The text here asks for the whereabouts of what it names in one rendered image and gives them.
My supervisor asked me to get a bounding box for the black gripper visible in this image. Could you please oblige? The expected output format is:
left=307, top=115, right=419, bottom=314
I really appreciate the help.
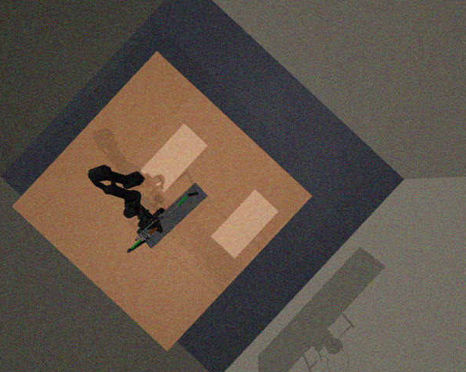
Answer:
left=137, top=208, right=165, bottom=235

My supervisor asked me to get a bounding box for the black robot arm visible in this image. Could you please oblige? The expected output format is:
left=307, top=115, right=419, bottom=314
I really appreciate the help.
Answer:
left=88, top=165, right=152, bottom=229

